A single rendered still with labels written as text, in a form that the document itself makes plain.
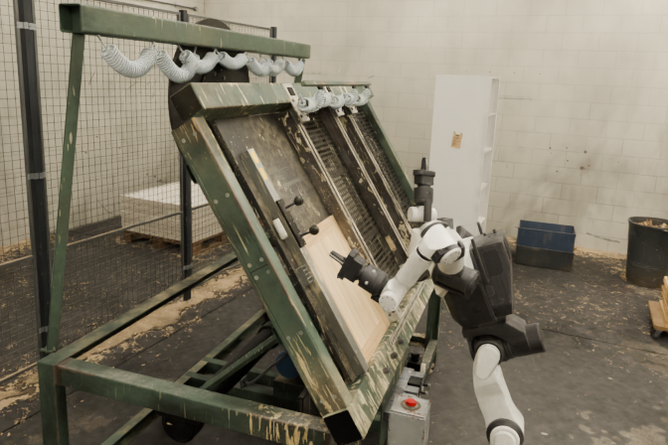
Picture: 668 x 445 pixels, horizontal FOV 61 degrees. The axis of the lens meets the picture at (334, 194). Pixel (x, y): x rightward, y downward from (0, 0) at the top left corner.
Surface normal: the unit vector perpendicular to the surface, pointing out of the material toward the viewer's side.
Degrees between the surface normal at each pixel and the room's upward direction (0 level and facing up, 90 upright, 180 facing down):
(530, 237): 90
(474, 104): 90
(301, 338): 90
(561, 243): 90
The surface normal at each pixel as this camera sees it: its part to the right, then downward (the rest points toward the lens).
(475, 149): -0.42, 0.17
